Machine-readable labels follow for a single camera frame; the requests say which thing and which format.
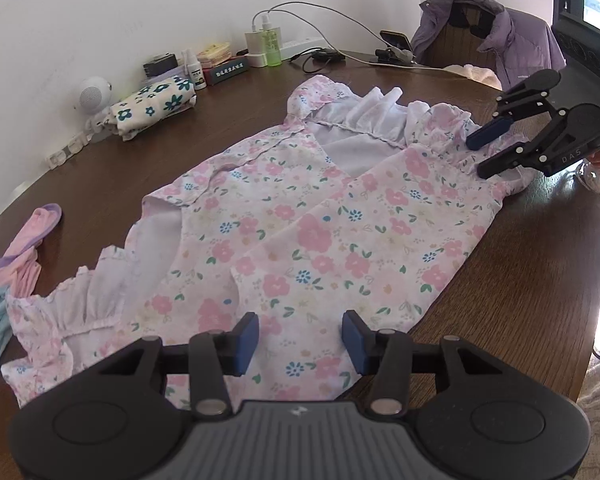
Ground folded cream teal-flower cloth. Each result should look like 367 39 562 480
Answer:
109 74 198 142

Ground dark appliance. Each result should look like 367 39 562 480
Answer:
552 0 600 111

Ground wooden chair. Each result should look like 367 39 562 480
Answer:
422 0 506 73

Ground black box with white print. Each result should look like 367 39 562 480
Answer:
202 62 251 87

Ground black smartphone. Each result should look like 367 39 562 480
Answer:
380 30 413 53

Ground pink floral dress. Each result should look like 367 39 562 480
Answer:
0 74 531 408

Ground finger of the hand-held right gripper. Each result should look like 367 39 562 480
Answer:
474 134 552 181
466 69 564 152

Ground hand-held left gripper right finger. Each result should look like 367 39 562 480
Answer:
341 310 503 418

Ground white plastic clip row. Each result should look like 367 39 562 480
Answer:
44 130 98 170

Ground grey charging cable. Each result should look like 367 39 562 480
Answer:
267 2 386 51

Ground black earphones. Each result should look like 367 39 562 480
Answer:
287 47 348 73

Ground pink white fluffy cloth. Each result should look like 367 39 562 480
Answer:
442 62 503 88

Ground small white fan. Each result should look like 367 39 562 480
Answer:
72 76 113 133

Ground purple puffer jacket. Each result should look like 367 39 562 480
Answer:
410 0 567 92

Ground pink blue purple garment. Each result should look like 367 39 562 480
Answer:
0 203 63 391

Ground small white spray bottle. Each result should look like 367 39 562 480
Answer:
182 49 207 92

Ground white power strip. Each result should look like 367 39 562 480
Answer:
250 37 323 68

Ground black phone clip holder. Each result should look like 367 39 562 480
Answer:
374 46 416 65

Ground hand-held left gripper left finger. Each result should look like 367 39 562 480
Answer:
97 311 261 418

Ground white charging cable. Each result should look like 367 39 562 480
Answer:
252 1 431 68

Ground green liquid bottle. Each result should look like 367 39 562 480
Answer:
261 14 283 67

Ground white power adapter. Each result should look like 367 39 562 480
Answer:
244 15 270 68

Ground small black box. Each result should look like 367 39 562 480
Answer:
142 52 178 78

